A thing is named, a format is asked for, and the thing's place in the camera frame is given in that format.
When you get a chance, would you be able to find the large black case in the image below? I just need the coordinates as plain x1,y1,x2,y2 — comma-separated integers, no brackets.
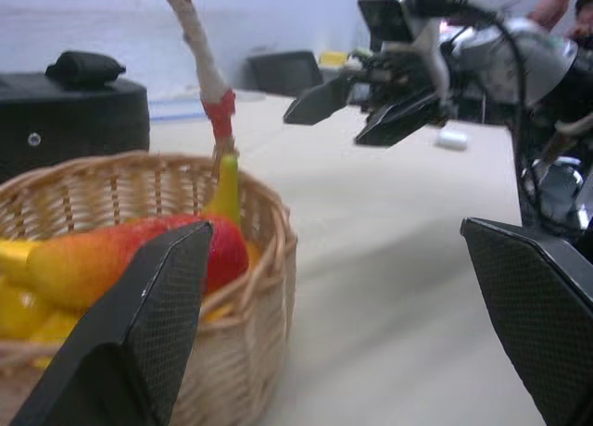
0,71,152,184

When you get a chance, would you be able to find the yellow lemon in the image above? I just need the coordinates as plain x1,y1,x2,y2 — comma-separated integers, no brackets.
0,273,53,340

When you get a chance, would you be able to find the yellow box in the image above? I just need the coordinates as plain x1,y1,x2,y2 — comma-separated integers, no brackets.
320,50,356,69

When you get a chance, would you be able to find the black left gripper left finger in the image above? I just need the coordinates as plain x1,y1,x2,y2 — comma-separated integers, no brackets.
9,220,215,426

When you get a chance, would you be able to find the red yellow mango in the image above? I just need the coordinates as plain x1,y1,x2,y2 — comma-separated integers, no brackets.
26,214,251,314

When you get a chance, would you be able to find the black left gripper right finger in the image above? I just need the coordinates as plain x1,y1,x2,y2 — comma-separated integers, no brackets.
460,217,593,426

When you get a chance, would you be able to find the yellow banana with green tip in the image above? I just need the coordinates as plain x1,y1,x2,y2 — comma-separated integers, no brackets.
201,153,243,229

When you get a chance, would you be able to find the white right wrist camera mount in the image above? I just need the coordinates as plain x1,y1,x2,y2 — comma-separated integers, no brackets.
357,0,453,111

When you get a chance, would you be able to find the wicker basket with taped handle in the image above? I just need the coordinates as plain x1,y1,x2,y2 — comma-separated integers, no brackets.
0,0,298,426

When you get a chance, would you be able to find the small white cylinder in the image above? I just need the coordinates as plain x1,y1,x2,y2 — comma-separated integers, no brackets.
435,129,470,152

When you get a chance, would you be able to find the small orange fruit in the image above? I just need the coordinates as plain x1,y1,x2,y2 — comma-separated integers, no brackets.
246,240,263,270

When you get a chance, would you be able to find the bystander person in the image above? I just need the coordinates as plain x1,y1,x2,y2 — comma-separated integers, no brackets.
527,0,593,41

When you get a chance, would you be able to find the silver black robot body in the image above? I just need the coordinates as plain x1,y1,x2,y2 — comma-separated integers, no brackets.
515,116,593,252

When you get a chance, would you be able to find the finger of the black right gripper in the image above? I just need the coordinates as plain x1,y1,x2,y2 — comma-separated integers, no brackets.
353,88,447,148
283,72,359,126

